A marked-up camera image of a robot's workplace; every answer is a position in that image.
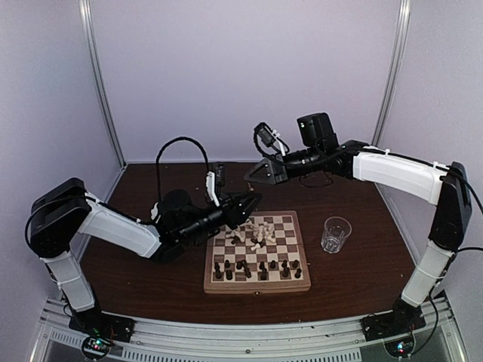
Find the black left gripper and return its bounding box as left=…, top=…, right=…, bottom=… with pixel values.
left=180, top=190, right=263, bottom=244

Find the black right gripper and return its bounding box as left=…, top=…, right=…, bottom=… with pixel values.
left=245, top=144, right=323, bottom=185

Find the dark piece back row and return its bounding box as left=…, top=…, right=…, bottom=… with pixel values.
left=236, top=259, right=251, bottom=278

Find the dark tall king piece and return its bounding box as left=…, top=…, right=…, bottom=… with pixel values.
left=260, top=269, right=268, bottom=281

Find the dark chess knight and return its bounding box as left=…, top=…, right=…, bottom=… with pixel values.
left=282, top=267, right=291, bottom=278

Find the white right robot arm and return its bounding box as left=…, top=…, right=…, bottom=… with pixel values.
left=245, top=112, right=472, bottom=333

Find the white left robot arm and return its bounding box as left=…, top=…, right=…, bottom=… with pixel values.
left=24, top=177, right=262, bottom=335

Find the wooden chess board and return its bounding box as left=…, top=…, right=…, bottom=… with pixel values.
left=204, top=210, right=311, bottom=295

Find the clear plastic cup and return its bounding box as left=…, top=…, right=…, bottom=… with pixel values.
left=321, top=216, right=352, bottom=253

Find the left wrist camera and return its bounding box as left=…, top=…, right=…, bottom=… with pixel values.
left=205, top=162, right=226, bottom=207

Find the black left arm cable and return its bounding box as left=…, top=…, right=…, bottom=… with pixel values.
left=155, top=136, right=212, bottom=197

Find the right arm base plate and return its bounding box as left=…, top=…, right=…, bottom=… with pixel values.
left=360, top=311, right=426, bottom=342

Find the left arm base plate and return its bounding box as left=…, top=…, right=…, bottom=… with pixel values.
left=69, top=313, right=135, bottom=342

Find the aluminium frame post left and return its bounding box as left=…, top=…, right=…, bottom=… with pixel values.
left=78, top=0, right=127, bottom=168

